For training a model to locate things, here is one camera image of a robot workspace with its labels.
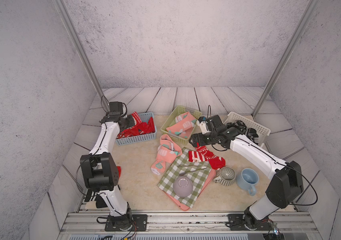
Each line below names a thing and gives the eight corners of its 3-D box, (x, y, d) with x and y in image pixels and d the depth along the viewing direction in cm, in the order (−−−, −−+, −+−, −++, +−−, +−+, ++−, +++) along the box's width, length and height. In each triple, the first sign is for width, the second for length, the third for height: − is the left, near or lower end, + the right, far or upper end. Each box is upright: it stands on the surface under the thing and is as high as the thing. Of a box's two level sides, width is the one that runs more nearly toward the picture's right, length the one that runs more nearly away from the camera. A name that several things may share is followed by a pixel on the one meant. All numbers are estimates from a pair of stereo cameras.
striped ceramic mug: (213, 183, 87) (215, 179, 82) (216, 168, 93) (218, 163, 88) (231, 189, 85) (234, 185, 80) (232, 173, 91) (236, 169, 86)
